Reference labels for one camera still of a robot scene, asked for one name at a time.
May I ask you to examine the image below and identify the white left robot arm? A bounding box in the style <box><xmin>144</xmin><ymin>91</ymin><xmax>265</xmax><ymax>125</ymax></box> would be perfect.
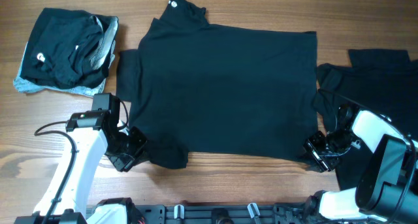
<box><xmin>15</xmin><ymin>110</ymin><xmax>147</xmax><ymax>223</ymax></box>

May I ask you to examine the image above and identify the pile of black clothes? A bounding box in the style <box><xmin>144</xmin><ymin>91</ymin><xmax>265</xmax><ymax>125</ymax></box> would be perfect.
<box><xmin>313</xmin><ymin>48</ymin><xmax>418</xmax><ymax>191</ymax></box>

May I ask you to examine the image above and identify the folded black shirt stack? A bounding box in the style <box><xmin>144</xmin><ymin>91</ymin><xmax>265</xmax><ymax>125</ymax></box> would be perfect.
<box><xmin>20</xmin><ymin>7</ymin><xmax>114</xmax><ymax>90</ymax></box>

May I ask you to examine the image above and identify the grey patterned folded garment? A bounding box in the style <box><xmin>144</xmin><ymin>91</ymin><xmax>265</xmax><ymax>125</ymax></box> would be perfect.
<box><xmin>12</xmin><ymin>15</ymin><xmax>119</xmax><ymax>99</ymax></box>

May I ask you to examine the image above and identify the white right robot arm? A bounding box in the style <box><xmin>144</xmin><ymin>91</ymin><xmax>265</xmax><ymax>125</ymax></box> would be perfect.
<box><xmin>303</xmin><ymin>104</ymin><xmax>417</xmax><ymax>223</ymax></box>

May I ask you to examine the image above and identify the black polo shirt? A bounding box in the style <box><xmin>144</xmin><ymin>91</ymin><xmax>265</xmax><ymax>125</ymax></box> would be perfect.
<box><xmin>116</xmin><ymin>0</ymin><xmax>317</xmax><ymax>168</ymax></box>

